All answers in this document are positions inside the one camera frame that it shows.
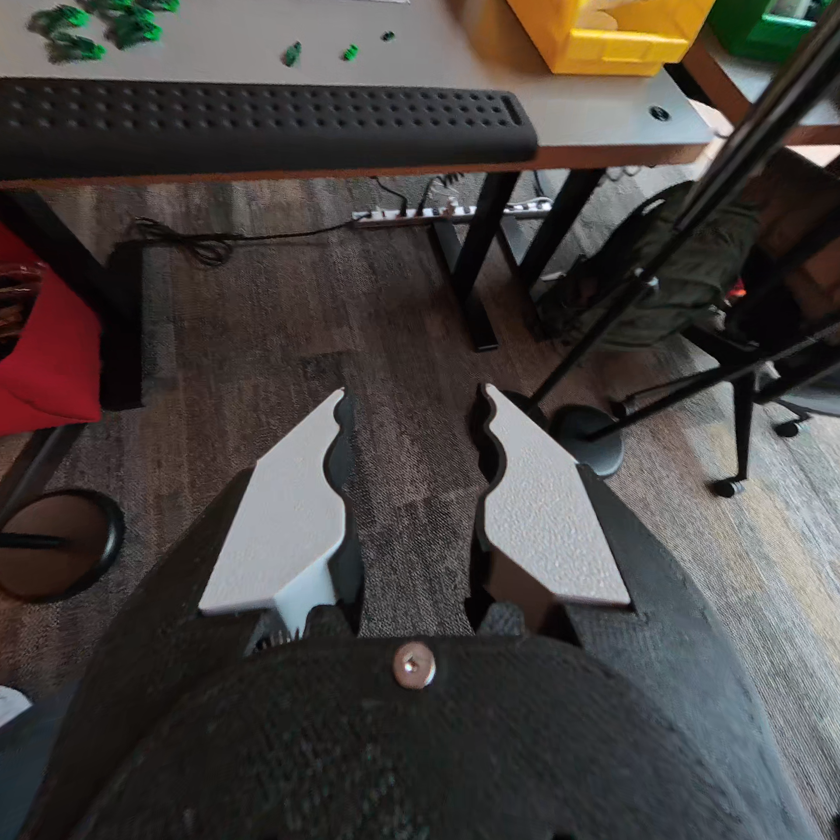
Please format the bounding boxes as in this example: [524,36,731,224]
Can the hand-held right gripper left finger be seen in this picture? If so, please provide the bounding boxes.
[198,387,366,641]

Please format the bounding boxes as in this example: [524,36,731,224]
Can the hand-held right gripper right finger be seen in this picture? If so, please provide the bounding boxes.
[466,383,633,636]

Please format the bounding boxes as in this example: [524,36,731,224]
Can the round grey stand base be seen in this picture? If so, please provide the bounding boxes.
[550,403,624,479]

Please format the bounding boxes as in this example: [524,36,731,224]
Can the black round stool base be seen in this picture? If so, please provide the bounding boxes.
[0,489,126,603]

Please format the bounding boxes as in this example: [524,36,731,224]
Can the black office chair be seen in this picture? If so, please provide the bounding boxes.
[712,249,840,500]

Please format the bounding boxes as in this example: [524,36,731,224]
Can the olive backpack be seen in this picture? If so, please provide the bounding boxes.
[538,180,765,352]

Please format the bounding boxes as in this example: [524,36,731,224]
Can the red cloth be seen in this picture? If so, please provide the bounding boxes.
[0,223,104,437]

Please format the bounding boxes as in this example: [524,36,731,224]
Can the white power strip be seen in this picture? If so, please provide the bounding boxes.
[353,199,553,227]

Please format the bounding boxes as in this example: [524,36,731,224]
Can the black perforated board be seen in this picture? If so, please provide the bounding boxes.
[0,77,539,179]

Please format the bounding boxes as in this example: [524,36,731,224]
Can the yellow plastic bin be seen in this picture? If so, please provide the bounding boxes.
[505,0,718,76]

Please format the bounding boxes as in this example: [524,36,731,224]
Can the black tripod stand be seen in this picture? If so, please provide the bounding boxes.
[521,0,840,483]

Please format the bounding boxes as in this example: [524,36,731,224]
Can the cluster of green leaf assemblies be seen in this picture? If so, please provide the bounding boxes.
[28,0,181,64]

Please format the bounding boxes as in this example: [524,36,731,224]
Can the green plastic bin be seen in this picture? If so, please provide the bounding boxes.
[707,0,829,63]

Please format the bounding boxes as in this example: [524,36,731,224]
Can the black floor cable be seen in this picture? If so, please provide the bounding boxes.
[128,217,358,265]

